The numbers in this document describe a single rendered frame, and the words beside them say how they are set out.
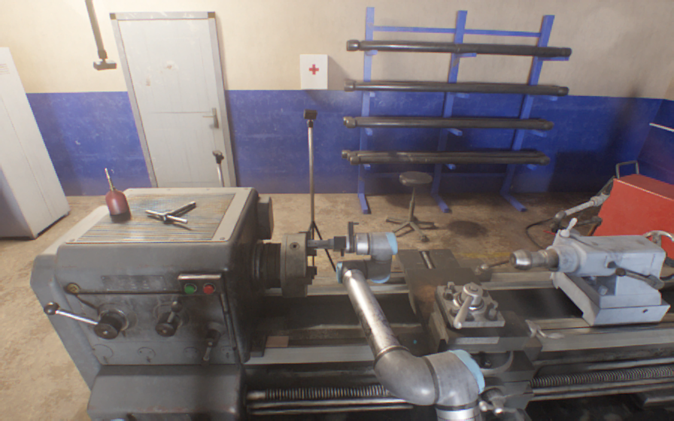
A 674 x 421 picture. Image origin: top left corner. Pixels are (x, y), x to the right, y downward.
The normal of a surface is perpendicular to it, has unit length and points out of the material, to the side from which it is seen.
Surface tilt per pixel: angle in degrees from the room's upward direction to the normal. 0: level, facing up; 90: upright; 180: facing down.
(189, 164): 90
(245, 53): 90
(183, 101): 90
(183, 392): 32
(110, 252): 45
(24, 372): 0
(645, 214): 90
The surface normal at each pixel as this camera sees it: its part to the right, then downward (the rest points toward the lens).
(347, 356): 0.04, -0.44
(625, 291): 0.05, 0.07
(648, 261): 0.05, 0.34
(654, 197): -0.92, 0.17
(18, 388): 0.01, -0.88
